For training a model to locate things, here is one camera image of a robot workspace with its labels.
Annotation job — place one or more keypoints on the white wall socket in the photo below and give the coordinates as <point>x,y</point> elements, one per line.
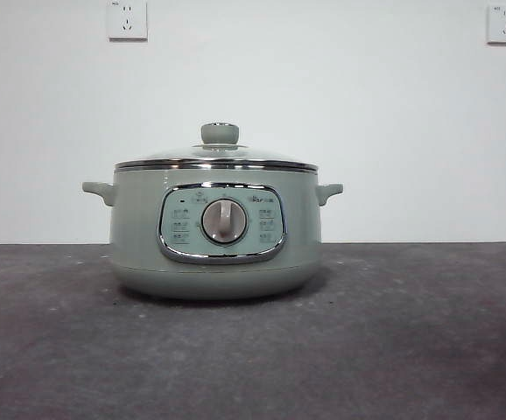
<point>127,22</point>
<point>505,25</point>

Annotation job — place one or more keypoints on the sage green electric cooking pot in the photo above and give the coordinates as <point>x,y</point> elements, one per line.
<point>139,227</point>

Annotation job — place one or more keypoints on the glass lid with green knob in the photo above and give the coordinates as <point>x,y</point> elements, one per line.
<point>219,133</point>

